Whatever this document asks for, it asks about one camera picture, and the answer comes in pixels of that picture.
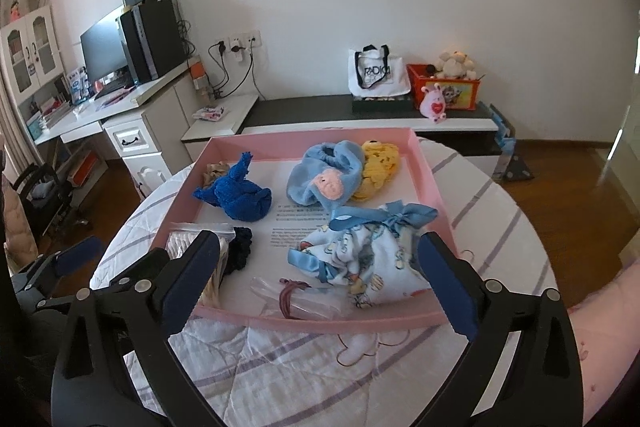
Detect black power cables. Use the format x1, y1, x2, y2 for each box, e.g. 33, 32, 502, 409
200, 42, 258, 100

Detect navy scrunchie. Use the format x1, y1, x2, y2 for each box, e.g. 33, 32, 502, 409
220, 227, 254, 277

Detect blue knitted toy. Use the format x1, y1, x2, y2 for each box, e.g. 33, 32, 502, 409
193, 151, 273, 223

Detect white wall sockets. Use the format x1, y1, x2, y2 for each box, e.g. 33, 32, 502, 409
207, 30, 262, 52

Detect cream plush toy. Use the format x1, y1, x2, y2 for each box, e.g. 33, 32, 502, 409
434, 50, 477, 80

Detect pink cardboard box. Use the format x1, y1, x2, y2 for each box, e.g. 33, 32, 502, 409
150, 129, 463, 335

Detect pink heart figure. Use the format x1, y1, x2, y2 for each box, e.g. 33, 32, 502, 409
420, 83, 447, 124

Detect pink floral bed sheet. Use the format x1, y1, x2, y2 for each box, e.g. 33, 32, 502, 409
567, 267, 640, 427

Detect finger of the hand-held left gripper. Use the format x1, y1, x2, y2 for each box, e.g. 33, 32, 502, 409
92, 248, 171, 294
15, 236, 107, 308

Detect maroon hair tie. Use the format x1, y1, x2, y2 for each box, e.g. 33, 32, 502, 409
250, 276, 346, 322

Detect white striped quilt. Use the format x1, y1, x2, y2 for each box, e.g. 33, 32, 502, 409
90, 137, 558, 427

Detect orange storage box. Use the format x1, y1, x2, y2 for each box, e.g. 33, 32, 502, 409
67, 152, 108, 188

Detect black computer monitor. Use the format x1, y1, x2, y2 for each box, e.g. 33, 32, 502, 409
80, 7, 132, 82

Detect white tote bag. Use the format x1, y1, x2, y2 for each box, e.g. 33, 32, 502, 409
348, 45, 412, 98

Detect pink stationery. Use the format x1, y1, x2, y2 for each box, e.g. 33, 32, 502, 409
95, 89, 136, 108

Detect light blue plush headband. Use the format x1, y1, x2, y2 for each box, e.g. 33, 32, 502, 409
286, 139, 366, 214

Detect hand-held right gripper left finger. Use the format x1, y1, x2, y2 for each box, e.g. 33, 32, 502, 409
50, 229, 236, 427

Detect beige padded jacket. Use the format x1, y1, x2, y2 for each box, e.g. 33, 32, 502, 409
2, 187, 38, 268

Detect white glass door cabinet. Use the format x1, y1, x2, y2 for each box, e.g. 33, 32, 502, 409
0, 4, 63, 100

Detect dark dotted floor mat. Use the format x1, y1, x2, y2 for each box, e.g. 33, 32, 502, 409
502, 155, 535, 182

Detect yellow knitted toy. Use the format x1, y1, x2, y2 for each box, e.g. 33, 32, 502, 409
350, 139, 401, 202

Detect red toy box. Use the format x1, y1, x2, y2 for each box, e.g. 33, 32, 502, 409
406, 63, 487, 112

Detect blue and white carton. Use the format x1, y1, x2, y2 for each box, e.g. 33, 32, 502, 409
67, 67, 90, 102

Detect beige hair tie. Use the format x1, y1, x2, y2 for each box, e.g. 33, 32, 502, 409
202, 161, 231, 188

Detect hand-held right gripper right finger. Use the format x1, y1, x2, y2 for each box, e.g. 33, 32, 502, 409
417, 232, 586, 427

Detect black computer tower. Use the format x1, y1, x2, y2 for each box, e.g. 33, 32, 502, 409
117, 0, 187, 84

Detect white desk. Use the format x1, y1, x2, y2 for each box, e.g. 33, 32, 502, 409
27, 69, 203, 198

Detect black and white tv stand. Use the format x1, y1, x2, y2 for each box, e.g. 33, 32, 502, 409
240, 94, 501, 158

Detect cartoon print drawstring pouch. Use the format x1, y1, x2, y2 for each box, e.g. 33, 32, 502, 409
287, 202, 441, 310

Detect black office chair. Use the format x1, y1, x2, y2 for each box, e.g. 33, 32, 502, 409
10, 164, 93, 233

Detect stack of books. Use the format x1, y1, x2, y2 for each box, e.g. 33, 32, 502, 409
25, 99, 71, 140

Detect white low side table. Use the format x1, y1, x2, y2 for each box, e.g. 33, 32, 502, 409
181, 94, 260, 162

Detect bag of cotton swabs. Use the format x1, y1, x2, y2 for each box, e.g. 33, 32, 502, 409
165, 222, 236, 308

